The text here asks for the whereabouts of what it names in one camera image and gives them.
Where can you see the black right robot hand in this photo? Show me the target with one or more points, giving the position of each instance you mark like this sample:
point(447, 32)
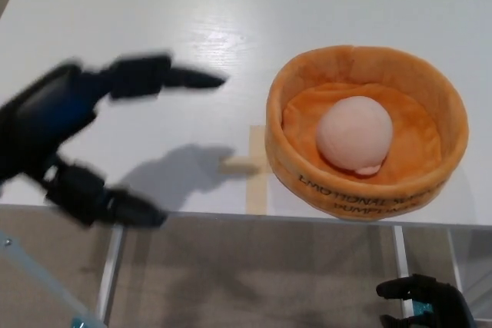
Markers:
point(438, 301)

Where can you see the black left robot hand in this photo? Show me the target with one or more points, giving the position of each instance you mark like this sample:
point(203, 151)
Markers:
point(50, 113)

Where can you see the pink round plush toy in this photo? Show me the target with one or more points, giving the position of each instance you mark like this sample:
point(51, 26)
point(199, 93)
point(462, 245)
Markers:
point(353, 132)

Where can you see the orange plush round plate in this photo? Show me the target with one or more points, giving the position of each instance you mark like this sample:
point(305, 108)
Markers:
point(423, 93)

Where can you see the white table leg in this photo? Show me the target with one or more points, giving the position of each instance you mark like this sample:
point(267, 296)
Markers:
point(111, 266)
point(400, 255)
point(456, 259)

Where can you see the light blue metal bar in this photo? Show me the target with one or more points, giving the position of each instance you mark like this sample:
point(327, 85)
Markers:
point(38, 278)

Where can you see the short beige tape strip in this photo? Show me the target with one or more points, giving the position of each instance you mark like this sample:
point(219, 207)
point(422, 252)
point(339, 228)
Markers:
point(234, 164)

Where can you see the long beige tape strip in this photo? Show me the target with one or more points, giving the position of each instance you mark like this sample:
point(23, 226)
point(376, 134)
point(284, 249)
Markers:
point(256, 193)

